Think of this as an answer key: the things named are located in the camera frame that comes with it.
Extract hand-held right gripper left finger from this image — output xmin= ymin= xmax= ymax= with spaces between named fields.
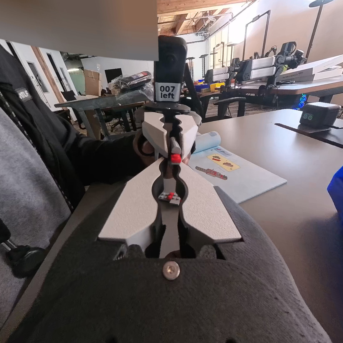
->
xmin=97 ymin=157 xmax=165 ymax=246

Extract open cardboard box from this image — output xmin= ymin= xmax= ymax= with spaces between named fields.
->
xmin=84 ymin=69 xmax=102 ymax=97

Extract brown desk with black legs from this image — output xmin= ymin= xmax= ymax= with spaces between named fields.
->
xmin=220 ymin=78 xmax=343 ymax=116

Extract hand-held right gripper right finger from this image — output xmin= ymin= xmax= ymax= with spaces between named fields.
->
xmin=174 ymin=162 xmax=242 ymax=244

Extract pale blue instruction booklet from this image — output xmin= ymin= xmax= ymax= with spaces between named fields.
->
xmin=188 ymin=131 xmax=288 ymax=204

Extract person's left forearm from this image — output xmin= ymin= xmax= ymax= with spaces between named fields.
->
xmin=54 ymin=115 xmax=150 ymax=185

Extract long grey studded plate assembly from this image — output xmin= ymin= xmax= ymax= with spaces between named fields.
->
xmin=158 ymin=192 xmax=183 ymax=206

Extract plastic wrapped black bundle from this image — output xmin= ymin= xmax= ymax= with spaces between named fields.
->
xmin=108 ymin=71 xmax=156 ymax=105

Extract grey desk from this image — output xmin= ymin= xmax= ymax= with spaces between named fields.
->
xmin=0 ymin=108 xmax=343 ymax=343

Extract grey metal table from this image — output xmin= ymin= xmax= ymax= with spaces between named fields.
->
xmin=54 ymin=94 xmax=156 ymax=140

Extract grey red brick assembly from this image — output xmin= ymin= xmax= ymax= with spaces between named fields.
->
xmin=169 ymin=137 xmax=184 ymax=165

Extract white flat boxes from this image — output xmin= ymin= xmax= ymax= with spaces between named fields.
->
xmin=279 ymin=58 xmax=343 ymax=82

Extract yellow blue parts bins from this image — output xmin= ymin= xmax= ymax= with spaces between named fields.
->
xmin=194 ymin=80 xmax=225 ymax=93

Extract person's left hand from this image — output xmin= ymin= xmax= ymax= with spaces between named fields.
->
xmin=133 ymin=131 xmax=159 ymax=168

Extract row of disc-top stands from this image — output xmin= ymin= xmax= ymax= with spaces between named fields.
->
xmin=186 ymin=0 xmax=337 ymax=81

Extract black box device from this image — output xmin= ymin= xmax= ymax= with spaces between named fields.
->
xmin=299 ymin=102 xmax=342 ymax=129

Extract person's torso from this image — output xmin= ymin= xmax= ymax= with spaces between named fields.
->
xmin=0 ymin=40 xmax=89 ymax=330

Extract computer tower with coloured fans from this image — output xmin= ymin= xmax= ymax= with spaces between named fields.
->
xmin=293 ymin=92 xmax=309 ymax=110

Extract blue storage bin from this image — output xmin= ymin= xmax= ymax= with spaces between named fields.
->
xmin=327 ymin=166 xmax=343 ymax=215

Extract speckled drawstring cord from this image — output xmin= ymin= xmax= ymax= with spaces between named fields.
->
xmin=0 ymin=91 xmax=74 ymax=212

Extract black monitor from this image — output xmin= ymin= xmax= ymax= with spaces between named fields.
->
xmin=105 ymin=68 xmax=123 ymax=87

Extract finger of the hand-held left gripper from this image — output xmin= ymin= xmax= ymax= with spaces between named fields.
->
xmin=171 ymin=113 xmax=199 ymax=160
xmin=141 ymin=112 xmax=172 ymax=158

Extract white black robot rig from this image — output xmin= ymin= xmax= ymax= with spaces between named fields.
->
xmin=236 ymin=41 xmax=309 ymax=86
xmin=205 ymin=58 xmax=242 ymax=89

